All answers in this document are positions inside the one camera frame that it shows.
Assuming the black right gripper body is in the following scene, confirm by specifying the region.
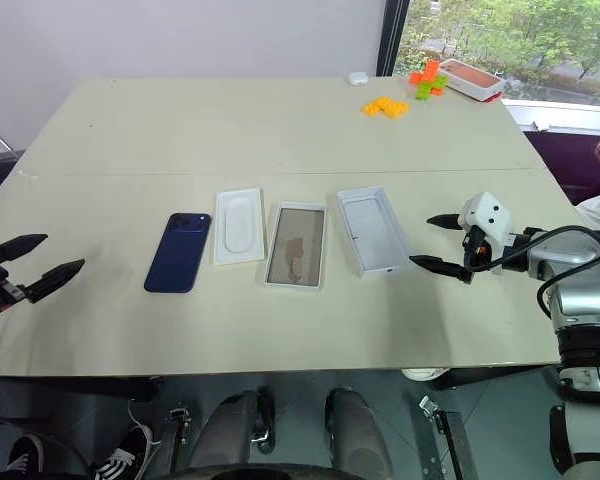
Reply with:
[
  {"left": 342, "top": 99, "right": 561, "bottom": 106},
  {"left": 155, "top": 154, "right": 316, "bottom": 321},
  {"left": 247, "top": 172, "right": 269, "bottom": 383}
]
[{"left": 461, "top": 224, "right": 504, "bottom": 275}]

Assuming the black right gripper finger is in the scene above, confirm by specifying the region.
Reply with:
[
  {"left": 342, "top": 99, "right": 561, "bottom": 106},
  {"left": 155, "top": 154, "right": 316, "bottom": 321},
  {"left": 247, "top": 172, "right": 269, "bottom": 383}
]
[
  {"left": 409, "top": 254, "right": 474, "bottom": 285},
  {"left": 426, "top": 213, "right": 464, "bottom": 232}
]

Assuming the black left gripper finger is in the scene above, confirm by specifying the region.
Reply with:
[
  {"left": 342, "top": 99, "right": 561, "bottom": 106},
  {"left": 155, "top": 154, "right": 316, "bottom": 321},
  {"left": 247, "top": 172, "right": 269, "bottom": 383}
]
[
  {"left": 26, "top": 258, "right": 86, "bottom": 305},
  {"left": 0, "top": 233, "right": 49, "bottom": 266}
]

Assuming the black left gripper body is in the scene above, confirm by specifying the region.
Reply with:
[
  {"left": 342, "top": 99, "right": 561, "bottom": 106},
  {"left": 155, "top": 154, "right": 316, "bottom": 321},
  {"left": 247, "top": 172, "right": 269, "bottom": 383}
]
[{"left": 0, "top": 260, "right": 32, "bottom": 315}]

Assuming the dark blue smartphone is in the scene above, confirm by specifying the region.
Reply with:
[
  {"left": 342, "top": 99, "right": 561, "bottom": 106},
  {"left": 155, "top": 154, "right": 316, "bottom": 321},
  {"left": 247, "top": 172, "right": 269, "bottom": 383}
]
[{"left": 143, "top": 211, "right": 213, "bottom": 295}]

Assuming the white tray with orange interior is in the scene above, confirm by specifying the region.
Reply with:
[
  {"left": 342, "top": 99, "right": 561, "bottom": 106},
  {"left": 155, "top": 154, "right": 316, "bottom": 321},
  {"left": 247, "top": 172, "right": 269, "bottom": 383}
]
[{"left": 438, "top": 57, "right": 506, "bottom": 104}]

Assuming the white shoe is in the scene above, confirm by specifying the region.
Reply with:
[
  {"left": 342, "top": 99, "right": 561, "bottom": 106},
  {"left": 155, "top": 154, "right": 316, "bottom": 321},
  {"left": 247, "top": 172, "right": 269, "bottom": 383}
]
[{"left": 401, "top": 366, "right": 452, "bottom": 383}]

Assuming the yellow toy brick cluster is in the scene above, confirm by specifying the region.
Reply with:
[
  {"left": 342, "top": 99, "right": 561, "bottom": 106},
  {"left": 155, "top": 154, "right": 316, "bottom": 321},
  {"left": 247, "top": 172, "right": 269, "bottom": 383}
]
[{"left": 361, "top": 95, "right": 412, "bottom": 121}]

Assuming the green toy brick stack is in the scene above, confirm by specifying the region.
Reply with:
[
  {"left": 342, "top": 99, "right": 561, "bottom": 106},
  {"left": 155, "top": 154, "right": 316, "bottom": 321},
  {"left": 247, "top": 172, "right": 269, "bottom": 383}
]
[{"left": 413, "top": 76, "right": 450, "bottom": 102}]

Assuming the orange toy brick stack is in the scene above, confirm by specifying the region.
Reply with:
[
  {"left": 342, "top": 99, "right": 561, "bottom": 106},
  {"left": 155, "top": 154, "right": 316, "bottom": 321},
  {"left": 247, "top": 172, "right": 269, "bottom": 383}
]
[{"left": 408, "top": 59, "right": 442, "bottom": 86}]

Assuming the white window sill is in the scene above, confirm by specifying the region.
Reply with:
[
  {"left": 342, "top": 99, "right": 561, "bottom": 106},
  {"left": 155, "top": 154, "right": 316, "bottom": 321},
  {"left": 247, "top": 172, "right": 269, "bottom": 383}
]
[{"left": 502, "top": 98, "right": 600, "bottom": 135}]

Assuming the black bar with metal clamp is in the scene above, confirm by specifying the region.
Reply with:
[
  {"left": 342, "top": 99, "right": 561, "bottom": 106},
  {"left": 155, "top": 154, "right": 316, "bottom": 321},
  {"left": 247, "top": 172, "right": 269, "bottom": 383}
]
[
  {"left": 155, "top": 398, "right": 192, "bottom": 480},
  {"left": 418, "top": 394, "right": 470, "bottom": 480}
]

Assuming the black sneaker with white stripes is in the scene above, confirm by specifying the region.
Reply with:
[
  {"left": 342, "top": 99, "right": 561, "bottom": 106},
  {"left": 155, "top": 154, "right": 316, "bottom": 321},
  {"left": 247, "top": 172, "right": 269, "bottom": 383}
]
[{"left": 94, "top": 426, "right": 154, "bottom": 480}]

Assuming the dark rounded shape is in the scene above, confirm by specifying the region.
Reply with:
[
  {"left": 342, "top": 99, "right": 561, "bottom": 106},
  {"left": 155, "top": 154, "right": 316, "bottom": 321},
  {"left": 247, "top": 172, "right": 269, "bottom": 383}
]
[
  {"left": 324, "top": 388, "right": 397, "bottom": 480},
  {"left": 188, "top": 388, "right": 277, "bottom": 480}
]

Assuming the white moulded insert tray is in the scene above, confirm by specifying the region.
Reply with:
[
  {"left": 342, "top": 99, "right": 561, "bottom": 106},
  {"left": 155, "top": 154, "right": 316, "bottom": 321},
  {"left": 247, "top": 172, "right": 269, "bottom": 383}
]
[{"left": 213, "top": 185, "right": 267, "bottom": 267}]

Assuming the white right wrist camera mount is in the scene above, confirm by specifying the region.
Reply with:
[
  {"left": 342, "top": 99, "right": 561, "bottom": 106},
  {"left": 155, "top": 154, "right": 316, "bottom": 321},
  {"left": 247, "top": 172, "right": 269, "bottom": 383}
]
[{"left": 456, "top": 191, "right": 517, "bottom": 276}]

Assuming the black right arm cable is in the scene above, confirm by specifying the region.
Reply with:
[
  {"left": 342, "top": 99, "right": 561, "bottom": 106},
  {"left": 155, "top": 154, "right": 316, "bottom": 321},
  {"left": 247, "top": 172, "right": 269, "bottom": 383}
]
[{"left": 463, "top": 225, "right": 600, "bottom": 321}]

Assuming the black window frame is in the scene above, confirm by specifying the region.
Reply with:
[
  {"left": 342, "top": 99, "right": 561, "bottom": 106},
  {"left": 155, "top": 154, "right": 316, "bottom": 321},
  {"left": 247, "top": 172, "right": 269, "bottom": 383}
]
[{"left": 374, "top": 0, "right": 412, "bottom": 79}]

